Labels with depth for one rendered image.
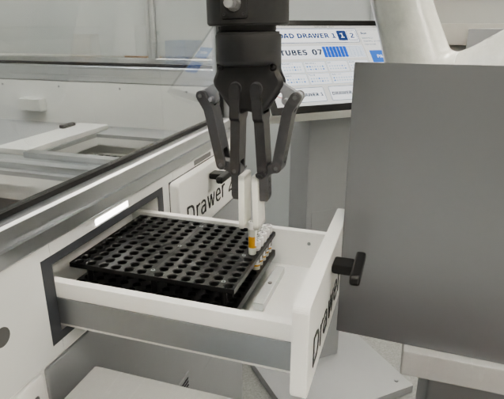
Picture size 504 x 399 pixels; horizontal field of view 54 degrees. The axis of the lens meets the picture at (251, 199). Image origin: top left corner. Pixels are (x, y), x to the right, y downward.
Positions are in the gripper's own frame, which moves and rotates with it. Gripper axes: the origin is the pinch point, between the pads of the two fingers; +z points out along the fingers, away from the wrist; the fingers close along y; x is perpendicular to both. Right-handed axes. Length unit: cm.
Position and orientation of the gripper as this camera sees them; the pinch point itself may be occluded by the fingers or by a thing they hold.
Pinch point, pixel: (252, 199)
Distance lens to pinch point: 62.1
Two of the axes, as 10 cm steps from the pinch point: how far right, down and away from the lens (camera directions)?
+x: 3.1, -3.1, 9.0
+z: 0.2, 9.5, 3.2
